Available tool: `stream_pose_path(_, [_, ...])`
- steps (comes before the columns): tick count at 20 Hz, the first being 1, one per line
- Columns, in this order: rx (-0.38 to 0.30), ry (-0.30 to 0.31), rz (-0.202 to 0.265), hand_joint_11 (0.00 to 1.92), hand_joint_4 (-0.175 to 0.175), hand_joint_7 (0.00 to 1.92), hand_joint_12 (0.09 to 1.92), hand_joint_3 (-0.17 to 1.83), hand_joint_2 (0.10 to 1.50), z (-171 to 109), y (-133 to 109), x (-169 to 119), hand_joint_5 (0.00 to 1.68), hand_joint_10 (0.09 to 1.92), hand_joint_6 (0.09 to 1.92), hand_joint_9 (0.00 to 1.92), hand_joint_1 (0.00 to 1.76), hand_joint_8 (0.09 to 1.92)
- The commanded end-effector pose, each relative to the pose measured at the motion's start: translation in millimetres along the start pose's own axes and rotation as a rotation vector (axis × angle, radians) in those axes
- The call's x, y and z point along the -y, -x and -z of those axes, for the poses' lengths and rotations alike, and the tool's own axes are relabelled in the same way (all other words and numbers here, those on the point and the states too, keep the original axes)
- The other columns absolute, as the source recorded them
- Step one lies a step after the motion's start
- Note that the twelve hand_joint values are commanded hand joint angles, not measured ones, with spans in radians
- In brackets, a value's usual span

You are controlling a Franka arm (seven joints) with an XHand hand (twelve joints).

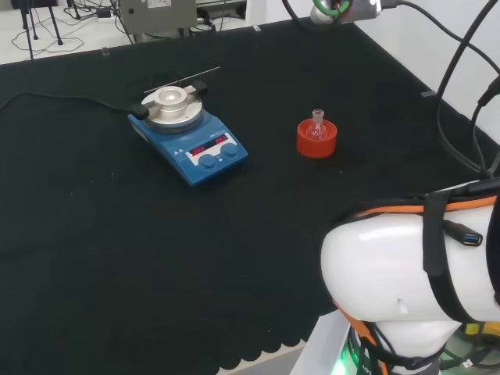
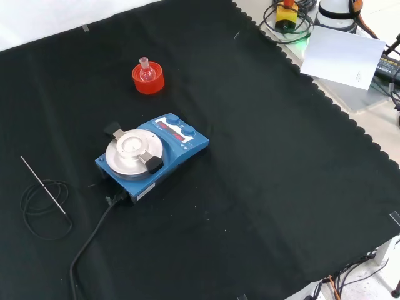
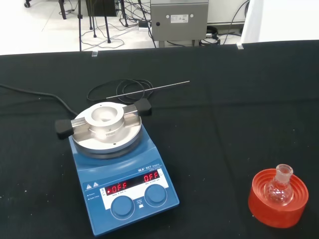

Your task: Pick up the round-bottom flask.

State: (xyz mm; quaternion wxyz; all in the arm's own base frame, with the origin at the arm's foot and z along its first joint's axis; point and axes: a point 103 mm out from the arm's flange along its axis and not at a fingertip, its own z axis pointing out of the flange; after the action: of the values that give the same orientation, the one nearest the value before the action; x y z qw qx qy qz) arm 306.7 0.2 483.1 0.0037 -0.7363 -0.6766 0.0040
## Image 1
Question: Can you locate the clear round-bottom flask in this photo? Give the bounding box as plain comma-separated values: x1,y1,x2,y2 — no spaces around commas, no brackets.
306,109,327,141

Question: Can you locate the blue base heater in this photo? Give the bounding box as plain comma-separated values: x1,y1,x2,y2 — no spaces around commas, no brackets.
127,79,249,188

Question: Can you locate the black bench cloth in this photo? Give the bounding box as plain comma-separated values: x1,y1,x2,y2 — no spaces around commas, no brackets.
0,17,500,372

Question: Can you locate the grey metal box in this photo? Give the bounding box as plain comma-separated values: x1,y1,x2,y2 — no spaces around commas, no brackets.
118,0,198,37

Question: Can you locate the black tripod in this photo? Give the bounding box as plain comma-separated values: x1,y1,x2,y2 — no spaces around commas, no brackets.
19,0,64,60

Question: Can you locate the yellow stop button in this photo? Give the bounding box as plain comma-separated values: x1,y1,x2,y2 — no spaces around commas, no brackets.
463,322,500,347

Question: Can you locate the red flask support ring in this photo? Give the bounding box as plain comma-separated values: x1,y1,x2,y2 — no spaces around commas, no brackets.
295,119,338,159

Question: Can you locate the orange robot cable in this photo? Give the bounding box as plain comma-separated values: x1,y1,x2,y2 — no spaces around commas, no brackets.
345,196,500,220

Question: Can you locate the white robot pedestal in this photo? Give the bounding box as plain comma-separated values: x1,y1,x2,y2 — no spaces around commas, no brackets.
299,312,352,375

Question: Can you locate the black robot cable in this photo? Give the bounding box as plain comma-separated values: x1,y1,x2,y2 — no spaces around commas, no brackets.
436,0,496,175
380,0,500,76
281,0,316,30

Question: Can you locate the black heater power cable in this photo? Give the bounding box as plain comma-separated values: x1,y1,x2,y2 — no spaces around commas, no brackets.
0,91,136,115

